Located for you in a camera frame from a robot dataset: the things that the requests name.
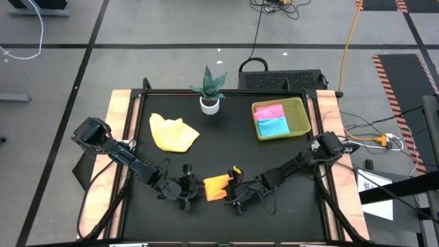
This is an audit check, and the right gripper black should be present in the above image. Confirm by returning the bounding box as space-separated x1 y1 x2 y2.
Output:
224 167 263 216

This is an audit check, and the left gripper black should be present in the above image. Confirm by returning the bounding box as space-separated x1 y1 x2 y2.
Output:
157 163 206 211

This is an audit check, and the orange microfiber towel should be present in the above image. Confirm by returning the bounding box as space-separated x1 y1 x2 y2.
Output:
202 174 234 202

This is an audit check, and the yellow microfiber towel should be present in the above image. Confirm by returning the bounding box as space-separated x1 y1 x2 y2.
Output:
149 112 200 153

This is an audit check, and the blue microfiber towel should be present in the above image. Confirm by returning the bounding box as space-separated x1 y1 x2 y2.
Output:
256 116 291 137

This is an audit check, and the pink microfiber towel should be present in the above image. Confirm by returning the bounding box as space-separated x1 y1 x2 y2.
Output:
254 104 285 121

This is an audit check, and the yellow-green plastic bin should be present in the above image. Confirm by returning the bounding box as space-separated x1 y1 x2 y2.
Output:
250 97 312 141

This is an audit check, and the white plant pot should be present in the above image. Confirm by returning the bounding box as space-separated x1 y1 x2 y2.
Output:
200 95 221 116

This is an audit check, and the green snake plant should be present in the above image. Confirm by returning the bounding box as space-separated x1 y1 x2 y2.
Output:
189 66 228 102

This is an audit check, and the wooden table side board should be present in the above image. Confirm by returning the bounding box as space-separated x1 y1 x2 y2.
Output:
315 89 370 241
77 89 141 241

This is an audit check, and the black perforated computer case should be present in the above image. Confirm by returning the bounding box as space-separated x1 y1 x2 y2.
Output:
238 57 329 91

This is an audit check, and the white paper sheet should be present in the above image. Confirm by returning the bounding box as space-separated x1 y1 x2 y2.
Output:
356 169 394 222

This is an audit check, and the orange plug connector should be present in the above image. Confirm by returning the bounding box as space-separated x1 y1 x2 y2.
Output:
363 134 390 145

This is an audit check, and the black flat beam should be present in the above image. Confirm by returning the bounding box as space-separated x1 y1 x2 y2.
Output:
358 170 439 206

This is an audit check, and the black hazard-striped floor mat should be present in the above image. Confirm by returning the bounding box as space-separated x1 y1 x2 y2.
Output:
355 0 439 14
372 53 439 176

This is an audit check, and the grey floor bar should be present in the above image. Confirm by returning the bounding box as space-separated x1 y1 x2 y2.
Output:
0 92 32 104

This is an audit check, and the grey padded pole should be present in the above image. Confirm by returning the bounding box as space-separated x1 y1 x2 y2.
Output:
420 95 439 224

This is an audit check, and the grey desk foot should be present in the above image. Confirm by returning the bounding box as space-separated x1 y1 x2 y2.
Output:
6 0 71 18

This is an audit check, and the black aluminium table frame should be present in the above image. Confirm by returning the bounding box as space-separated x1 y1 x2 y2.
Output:
102 87 347 247

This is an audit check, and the long black floor cable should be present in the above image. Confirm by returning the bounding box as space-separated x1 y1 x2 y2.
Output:
248 0 267 60

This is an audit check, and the thin black floor cable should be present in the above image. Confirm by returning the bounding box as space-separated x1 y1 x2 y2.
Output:
339 104 425 130

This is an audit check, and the tangled black cable bundle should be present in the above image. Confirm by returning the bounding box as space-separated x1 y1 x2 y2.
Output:
250 0 312 21

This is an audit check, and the orange extension cable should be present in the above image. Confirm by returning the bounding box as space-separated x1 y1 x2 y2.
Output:
337 0 364 99

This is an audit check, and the white floor cable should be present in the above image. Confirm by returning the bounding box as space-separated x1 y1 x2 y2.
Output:
0 0 45 61

